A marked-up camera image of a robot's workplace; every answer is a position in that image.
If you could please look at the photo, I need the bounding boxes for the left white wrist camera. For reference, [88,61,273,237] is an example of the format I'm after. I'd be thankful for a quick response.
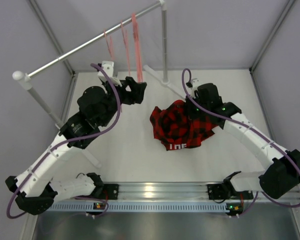
[99,60,122,87]

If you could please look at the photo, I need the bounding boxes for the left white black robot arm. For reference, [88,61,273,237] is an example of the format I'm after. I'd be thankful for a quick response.
[5,76,147,215]

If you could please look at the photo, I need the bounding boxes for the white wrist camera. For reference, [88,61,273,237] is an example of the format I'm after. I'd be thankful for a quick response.
[99,60,122,87]
[185,78,200,91]

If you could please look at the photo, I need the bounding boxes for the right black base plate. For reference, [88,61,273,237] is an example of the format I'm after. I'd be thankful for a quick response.
[207,183,233,204]

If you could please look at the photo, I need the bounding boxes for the pink wire hanger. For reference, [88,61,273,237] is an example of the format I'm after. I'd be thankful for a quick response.
[103,29,115,62]
[120,21,131,76]
[131,13,144,83]

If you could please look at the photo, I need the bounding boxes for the aluminium mounting rail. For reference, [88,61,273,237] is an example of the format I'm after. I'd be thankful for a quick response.
[29,181,300,201]

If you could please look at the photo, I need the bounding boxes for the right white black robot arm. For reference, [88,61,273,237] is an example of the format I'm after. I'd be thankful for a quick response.
[183,79,300,200]

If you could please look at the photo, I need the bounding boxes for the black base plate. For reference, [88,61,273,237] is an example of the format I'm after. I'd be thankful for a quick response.
[99,183,120,200]
[207,183,233,204]

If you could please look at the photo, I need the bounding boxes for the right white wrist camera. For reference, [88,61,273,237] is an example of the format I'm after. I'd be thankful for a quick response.
[185,78,200,91]

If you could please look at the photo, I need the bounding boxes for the perforated cable duct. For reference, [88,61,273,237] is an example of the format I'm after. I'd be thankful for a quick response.
[48,201,230,213]

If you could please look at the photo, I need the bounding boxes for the silver clothes rack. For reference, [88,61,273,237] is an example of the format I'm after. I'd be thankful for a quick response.
[12,0,191,170]

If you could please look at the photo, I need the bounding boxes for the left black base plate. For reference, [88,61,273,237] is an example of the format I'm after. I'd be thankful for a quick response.
[99,183,120,200]

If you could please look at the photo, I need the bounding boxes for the red black plaid shirt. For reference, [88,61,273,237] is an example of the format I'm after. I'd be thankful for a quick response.
[149,100,217,151]

